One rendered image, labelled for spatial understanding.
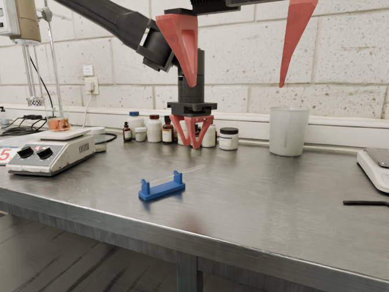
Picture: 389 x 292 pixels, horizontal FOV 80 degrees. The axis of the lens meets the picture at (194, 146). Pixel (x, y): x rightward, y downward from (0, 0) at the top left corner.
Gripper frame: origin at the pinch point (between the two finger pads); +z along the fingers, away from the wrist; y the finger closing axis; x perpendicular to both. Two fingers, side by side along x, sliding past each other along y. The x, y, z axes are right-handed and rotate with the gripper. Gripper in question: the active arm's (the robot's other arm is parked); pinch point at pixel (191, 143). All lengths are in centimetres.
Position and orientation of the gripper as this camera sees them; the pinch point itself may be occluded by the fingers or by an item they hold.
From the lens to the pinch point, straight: 52.3
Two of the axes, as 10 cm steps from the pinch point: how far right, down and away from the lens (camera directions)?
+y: -6.3, -1.9, 7.5
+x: -7.8, 1.5, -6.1
